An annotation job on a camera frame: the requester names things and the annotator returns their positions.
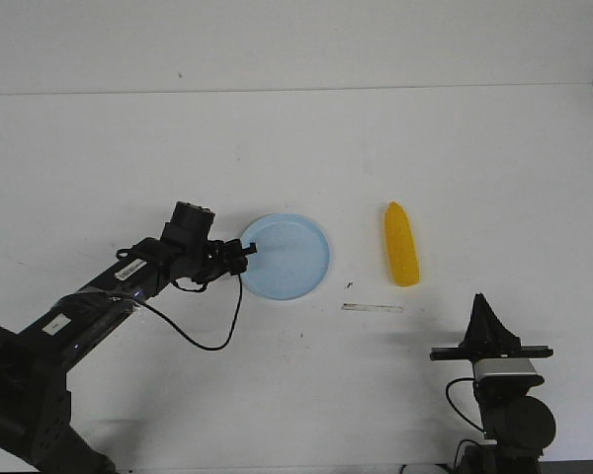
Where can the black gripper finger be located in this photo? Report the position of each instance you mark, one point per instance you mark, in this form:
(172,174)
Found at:
(475,331)
(249,250)
(498,334)

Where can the yellow corn cob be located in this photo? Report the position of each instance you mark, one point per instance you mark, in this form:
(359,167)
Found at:
(400,246)

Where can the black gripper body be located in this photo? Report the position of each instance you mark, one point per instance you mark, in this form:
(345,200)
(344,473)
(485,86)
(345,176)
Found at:
(448,354)
(221,258)

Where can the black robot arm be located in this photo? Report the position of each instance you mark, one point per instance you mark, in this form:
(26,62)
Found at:
(35,403)
(516,426)

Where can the light blue round plate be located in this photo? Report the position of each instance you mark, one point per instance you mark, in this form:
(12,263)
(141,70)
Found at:
(292,259)

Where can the white object at bottom edge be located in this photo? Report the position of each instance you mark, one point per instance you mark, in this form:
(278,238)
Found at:
(422,468)

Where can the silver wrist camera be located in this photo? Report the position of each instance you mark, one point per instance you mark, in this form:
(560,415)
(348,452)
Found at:
(516,370)

